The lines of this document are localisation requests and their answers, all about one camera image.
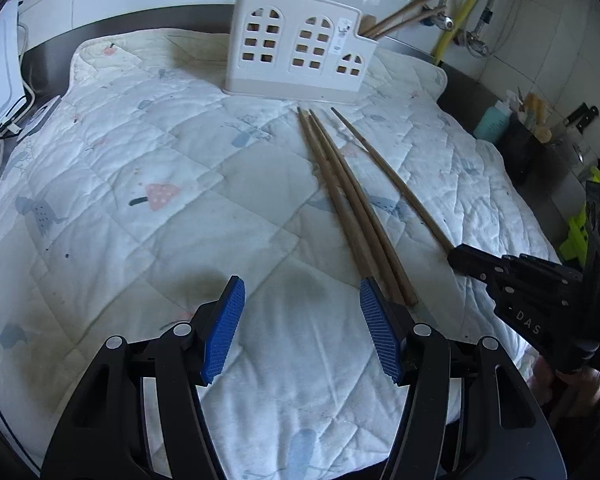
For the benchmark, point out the brown wooden chopstick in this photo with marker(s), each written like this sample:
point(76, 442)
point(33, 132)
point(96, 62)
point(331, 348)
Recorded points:
point(372, 252)
point(377, 242)
point(399, 184)
point(348, 225)

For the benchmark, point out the teal bottle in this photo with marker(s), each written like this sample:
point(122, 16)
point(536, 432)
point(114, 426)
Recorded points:
point(493, 123)

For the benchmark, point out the white quilted mat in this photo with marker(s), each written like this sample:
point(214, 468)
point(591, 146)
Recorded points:
point(148, 187)

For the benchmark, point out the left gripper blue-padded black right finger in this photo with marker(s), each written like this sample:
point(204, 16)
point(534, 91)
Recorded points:
point(468, 414)

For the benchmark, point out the person's hand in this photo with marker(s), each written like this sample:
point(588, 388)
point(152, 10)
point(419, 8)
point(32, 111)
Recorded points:
point(564, 396)

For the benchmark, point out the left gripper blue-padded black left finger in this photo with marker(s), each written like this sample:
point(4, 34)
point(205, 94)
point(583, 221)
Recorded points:
point(102, 432)

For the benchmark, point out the green plastic rack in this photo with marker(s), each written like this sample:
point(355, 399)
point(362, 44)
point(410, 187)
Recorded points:
point(576, 243)

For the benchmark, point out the metal gas valve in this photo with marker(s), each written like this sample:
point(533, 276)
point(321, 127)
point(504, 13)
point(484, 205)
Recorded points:
point(440, 19)

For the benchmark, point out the black utensil cup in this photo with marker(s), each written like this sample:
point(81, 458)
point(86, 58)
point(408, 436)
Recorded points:
point(529, 163)

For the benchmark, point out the white utensil holder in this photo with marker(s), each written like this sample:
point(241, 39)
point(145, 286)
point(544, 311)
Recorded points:
point(301, 50)

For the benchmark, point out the black knife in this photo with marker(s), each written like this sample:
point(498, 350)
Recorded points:
point(581, 117)

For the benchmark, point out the brown chopstick in holder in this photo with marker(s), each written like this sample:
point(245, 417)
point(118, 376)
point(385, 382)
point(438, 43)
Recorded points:
point(372, 31)
point(408, 22)

